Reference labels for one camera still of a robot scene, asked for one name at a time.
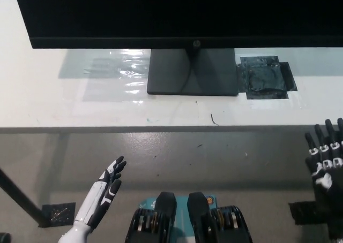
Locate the black tape patch on desk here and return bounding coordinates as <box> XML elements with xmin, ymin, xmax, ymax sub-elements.
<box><xmin>235</xmin><ymin>56</ymin><xmax>298</xmax><ymax>101</ymax></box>

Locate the black desk leg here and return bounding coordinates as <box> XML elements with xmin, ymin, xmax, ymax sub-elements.
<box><xmin>0</xmin><ymin>168</ymin><xmax>47</xmax><ymax>227</ymax></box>

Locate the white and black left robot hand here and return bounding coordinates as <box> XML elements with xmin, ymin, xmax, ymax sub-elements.
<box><xmin>73</xmin><ymin>155</ymin><xmax>128</xmax><ymax>229</ymax></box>

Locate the thin black monitor cable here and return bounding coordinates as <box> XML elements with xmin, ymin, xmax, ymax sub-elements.
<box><xmin>181</xmin><ymin>50</ymin><xmax>198</xmax><ymax>93</ymax></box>

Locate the clear plastic film sheet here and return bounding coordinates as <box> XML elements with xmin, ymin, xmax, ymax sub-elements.
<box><xmin>58</xmin><ymin>49</ymin><xmax>152</xmax><ymax>104</ymax></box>

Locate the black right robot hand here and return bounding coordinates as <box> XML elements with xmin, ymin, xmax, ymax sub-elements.
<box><xmin>304</xmin><ymin>117</ymin><xmax>343</xmax><ymax>227</ymax></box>

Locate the black HP monitor with stand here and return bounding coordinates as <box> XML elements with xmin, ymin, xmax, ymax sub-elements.
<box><xmin>12</xmin><ymin>0</ymin><xmax>343</xmax><ymax>96</ymax></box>

